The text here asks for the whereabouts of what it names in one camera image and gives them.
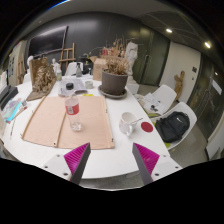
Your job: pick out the dark wall screen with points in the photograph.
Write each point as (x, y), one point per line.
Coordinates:
(48, 40)

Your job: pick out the flat round red coaster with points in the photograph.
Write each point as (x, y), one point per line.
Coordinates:
(147, 127)

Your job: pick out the plastic-wrapped papers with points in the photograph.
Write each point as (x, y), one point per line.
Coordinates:
(78, 85)

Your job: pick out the white display board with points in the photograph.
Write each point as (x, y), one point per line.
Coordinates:
(16, 60)

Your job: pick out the black-lidded jar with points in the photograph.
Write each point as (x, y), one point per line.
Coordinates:
(69, 86)

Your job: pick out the cardboard box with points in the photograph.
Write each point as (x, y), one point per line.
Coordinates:
(98, 70)

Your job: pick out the grey pot with dried plant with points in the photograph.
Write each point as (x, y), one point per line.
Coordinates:
(114, 83)

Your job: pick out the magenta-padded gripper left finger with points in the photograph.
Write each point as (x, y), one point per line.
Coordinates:
(63, 165)

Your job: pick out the metal spoon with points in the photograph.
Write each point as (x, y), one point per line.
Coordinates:
(137, 121)

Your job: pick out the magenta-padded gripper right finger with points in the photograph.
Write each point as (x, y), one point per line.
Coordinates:
(160, 165)

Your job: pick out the wooden easel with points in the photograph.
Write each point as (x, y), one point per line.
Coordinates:
(67, 55)

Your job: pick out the white shell chair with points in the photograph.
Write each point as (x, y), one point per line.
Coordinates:
(70, 68)
(190, 116)
(168, 93)

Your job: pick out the green seat cushion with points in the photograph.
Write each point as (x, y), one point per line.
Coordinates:
(154, 115)
(167, 145)

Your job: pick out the small white plaster figurine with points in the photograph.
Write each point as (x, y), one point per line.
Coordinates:
(55, 65)

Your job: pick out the grey spray bottle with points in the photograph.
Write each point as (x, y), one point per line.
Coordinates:
(79, 71)

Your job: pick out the green-labelled small bottle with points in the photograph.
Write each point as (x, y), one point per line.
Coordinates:
(59, 76)

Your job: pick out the light wooden board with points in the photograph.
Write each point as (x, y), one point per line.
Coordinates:
(90, 123)

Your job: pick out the white mug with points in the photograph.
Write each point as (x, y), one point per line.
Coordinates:
(126, 122)

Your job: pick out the small white bowl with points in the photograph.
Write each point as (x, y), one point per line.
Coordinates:
(89, 84)

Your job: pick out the black flat device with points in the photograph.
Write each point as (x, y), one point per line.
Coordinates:
(7, 95)

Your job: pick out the yellow note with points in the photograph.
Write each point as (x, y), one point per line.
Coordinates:
(88, 95)

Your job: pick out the clear red-labelled drink bottle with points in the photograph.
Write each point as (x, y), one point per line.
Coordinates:
(72, 110)

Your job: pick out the loose white papers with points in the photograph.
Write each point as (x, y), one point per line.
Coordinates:
(153, 101)

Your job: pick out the wooden figure sculpture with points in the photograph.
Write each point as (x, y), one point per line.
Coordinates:
(179, 85)

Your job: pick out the colourful booklets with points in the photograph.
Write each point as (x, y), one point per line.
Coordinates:
(13, 108)

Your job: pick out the grey pot saucer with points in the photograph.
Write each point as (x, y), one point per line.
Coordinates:
(113, 96)

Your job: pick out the black backpack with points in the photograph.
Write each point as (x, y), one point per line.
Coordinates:
(171, 126)

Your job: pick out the white plaster statue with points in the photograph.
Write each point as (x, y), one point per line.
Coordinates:
(131, 55)

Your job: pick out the carved wooden relief sculpture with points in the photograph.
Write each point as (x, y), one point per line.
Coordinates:
(42, 80)

